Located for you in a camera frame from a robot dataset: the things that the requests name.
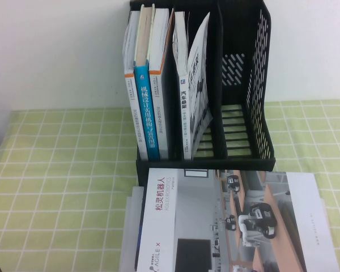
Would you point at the teal car book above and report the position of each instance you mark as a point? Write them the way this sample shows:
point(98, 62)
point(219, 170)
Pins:
point(184, 99)

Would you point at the white book orange band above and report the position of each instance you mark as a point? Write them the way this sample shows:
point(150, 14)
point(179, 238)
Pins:
point(136, 127)
point(158, 113)

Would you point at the blue spine book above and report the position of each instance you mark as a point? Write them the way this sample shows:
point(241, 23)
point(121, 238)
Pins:
point(148, 113)

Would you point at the black plastic book holder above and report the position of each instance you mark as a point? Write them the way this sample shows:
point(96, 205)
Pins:
point(204, 164)

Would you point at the AgileX robotics brochure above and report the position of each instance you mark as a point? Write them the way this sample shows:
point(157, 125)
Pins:
point(201, 212)

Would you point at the green checked tablecloth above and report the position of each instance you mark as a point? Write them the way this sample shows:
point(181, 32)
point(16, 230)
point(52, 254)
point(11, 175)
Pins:
point(59, 170)

